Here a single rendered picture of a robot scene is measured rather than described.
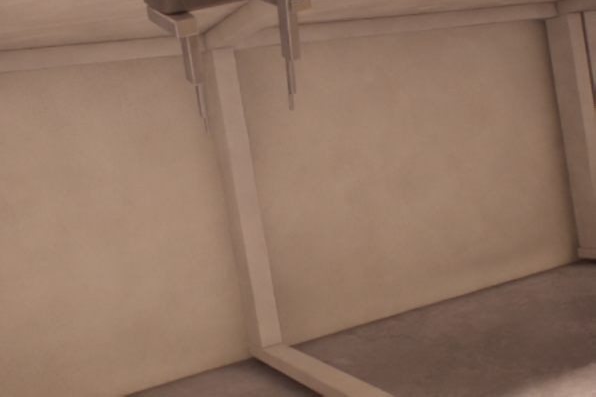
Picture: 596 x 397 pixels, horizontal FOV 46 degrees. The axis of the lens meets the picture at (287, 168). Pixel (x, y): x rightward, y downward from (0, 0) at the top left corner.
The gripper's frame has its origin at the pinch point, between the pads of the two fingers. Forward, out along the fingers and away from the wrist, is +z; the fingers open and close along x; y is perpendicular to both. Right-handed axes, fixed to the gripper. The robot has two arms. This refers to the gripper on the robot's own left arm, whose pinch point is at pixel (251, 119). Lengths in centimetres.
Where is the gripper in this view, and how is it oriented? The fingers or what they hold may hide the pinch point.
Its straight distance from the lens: 39.0
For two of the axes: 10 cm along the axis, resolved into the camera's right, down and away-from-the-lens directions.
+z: 0.9, 8.9, 4.4
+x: -8.8, 2.8, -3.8
